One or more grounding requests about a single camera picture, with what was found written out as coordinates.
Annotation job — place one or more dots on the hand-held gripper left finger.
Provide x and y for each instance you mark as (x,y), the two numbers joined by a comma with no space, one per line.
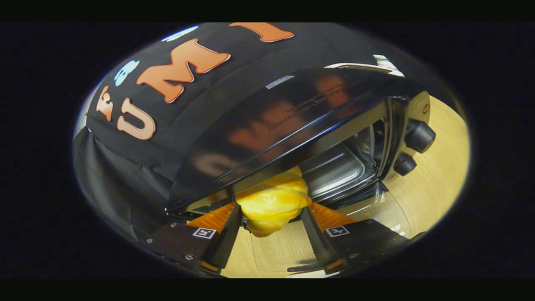
(228,242)

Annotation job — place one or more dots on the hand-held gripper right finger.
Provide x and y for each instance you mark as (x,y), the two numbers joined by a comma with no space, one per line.
(317,244)

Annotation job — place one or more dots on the yellow croissant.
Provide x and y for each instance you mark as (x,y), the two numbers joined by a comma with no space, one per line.
(271,205)

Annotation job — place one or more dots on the black toaster oven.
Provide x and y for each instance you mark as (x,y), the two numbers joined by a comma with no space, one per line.
(292,117)

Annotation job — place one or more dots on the white slot toaster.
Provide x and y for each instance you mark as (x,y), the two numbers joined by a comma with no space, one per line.
(355,65)

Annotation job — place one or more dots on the white bottle green label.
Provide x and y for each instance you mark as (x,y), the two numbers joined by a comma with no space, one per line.
(383,62)

